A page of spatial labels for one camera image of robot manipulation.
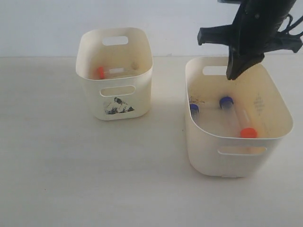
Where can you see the blue-capped tube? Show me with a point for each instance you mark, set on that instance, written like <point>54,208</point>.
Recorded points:
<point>227,106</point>
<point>194,110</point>

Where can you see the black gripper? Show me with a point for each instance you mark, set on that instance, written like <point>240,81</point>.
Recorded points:
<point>253,32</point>

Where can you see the orange-capped tube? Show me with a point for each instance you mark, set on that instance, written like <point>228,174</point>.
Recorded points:
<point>247,130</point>
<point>110,73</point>

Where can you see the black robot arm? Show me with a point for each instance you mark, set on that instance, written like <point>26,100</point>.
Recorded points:
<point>265,4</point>

